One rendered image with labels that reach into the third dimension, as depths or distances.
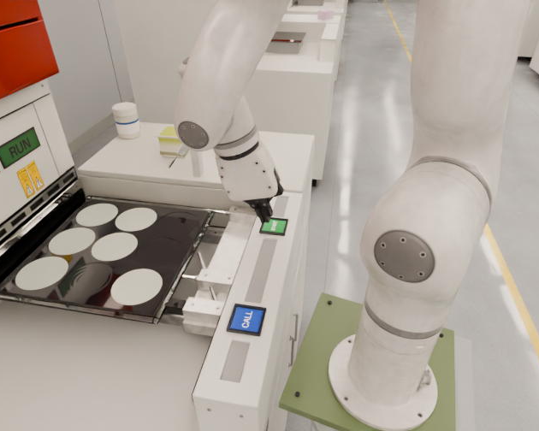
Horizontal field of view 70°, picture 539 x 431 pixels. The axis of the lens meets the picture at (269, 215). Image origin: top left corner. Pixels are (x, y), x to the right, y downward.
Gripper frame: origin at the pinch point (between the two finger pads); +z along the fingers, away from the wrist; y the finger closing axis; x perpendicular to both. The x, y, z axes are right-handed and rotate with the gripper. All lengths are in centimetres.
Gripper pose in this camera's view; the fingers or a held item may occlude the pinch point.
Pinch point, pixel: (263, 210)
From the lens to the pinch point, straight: 77.3
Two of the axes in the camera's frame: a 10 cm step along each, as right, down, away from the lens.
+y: 9.3, -0.8, -3.5
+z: 2.9, 7.4, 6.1
